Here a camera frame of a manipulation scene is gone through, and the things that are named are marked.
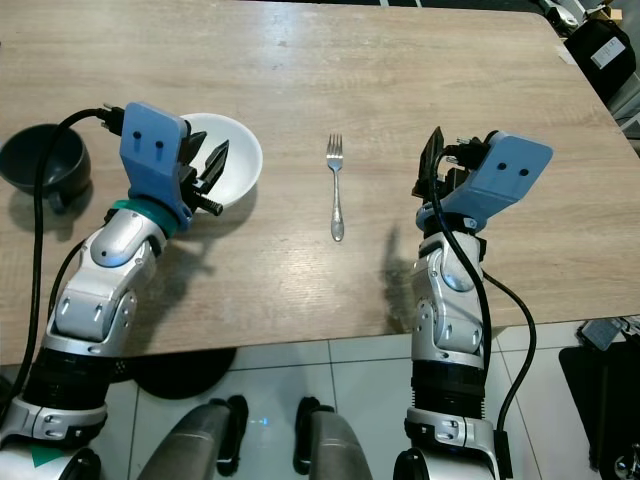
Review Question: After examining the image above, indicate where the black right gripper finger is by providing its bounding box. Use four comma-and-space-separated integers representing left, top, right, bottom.
421, 126, 447, 189

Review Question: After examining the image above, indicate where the white round bowl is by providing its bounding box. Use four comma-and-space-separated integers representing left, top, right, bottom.
180, 113, 264, 214

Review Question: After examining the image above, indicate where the silver metal fork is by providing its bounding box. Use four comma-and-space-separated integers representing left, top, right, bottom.
325, 134, 347, 243

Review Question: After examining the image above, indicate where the dark round bowl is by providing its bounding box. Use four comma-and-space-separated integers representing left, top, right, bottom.
0, 123, 92, 197

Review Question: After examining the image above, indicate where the black round table base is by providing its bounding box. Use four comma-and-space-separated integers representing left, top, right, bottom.
128, 345, 240, 402

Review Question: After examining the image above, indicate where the black chair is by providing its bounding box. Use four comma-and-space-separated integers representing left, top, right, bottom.
560, 18, 640, 131

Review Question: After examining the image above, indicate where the grey left robot leg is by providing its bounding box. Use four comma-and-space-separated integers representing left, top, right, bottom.
138, 396, 251, 480

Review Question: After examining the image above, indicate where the grey robot leg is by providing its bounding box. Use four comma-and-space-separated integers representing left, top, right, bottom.
138, 396, 251, 480
294, 397, 383, 480

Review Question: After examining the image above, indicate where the grey right robot leg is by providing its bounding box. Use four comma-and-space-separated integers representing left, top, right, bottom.
294, 397, 383, 480

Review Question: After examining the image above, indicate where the black case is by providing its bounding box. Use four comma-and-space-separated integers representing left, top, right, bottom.
558, 343, 640, 477

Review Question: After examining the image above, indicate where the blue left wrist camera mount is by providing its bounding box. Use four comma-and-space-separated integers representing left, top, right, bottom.
120, 102, 193, 223

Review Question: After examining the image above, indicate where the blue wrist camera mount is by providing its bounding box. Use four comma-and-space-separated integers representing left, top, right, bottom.
120, 102, 193, 223
445, 130, 555, 220

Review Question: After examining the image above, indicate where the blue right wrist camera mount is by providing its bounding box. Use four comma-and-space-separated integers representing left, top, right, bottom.
445, 130, 555, 220

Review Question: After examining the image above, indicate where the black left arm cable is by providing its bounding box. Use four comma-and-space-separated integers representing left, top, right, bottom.
15, 105, 131, 401

